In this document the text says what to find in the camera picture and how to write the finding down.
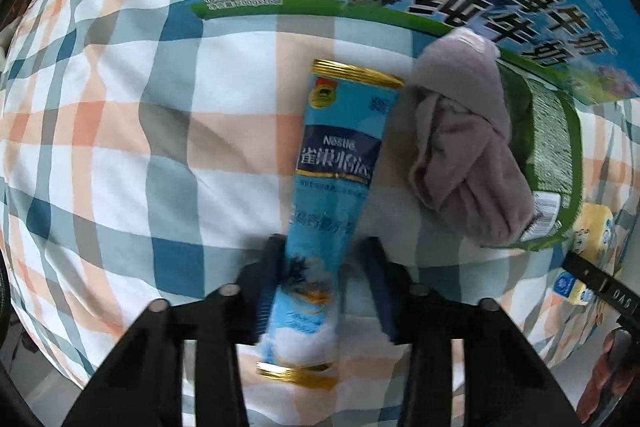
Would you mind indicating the pink-grey cloth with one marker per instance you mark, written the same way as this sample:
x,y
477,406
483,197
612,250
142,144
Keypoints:
x,y
462,137

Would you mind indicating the yellow tissue pack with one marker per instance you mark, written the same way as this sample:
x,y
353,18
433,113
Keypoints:
x,y
592,252

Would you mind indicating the plaid bed sheet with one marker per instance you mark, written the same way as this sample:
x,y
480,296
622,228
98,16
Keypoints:
x,y
150,157

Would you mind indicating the person's right hand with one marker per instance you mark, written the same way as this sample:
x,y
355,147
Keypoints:
x,y
607,372

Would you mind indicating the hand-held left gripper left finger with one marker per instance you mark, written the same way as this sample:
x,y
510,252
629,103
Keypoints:
x,y
269,277

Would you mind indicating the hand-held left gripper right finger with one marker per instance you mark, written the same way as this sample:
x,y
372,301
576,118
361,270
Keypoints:
x,y
378,287

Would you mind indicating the blue snack packet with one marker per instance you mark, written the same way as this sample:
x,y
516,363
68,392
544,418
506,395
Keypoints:
x,y
327,187

